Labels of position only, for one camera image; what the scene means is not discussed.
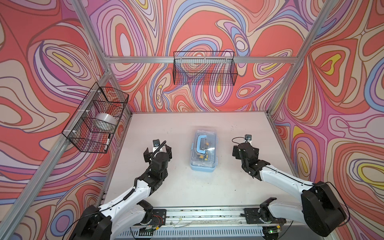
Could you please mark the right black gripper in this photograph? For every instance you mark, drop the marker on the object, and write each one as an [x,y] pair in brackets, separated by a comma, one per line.
[235,152]

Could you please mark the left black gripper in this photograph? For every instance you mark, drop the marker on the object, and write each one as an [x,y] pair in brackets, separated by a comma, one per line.
[147,156]

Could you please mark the yellow black utility knife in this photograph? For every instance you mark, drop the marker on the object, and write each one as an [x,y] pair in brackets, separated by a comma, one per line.
[203,151]

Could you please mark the blue plastic tool box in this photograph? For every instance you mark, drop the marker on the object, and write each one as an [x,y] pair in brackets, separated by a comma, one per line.
[198,164]

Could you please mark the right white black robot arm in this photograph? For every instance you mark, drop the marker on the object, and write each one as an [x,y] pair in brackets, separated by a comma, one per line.
[317,205]

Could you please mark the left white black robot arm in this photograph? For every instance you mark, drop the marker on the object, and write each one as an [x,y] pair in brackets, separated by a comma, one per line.
[109,220]

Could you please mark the black marker pen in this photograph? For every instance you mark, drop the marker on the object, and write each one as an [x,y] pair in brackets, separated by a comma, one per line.
[107,142]

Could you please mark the silver tape roll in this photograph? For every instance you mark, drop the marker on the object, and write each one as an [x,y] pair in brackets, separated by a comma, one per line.
[106,118]

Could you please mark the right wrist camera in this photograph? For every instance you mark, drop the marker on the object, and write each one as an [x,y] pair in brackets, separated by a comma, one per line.
[248,138]

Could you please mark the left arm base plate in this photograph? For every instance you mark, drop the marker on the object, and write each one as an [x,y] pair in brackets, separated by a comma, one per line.
[156,217]

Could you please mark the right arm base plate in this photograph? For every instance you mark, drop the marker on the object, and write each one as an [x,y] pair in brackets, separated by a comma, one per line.
[261,216]

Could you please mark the aluminium front rail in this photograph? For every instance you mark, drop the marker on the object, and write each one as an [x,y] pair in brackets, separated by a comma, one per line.
[210,222]

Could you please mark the black wire basket left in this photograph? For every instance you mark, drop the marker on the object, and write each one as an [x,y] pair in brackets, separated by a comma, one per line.
[84,131]

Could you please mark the black wire basket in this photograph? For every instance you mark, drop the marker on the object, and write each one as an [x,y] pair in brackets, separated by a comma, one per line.
[204,68]
[84,131]

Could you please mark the black wire basket back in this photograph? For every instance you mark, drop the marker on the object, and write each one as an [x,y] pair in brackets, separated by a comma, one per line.
[204,68]

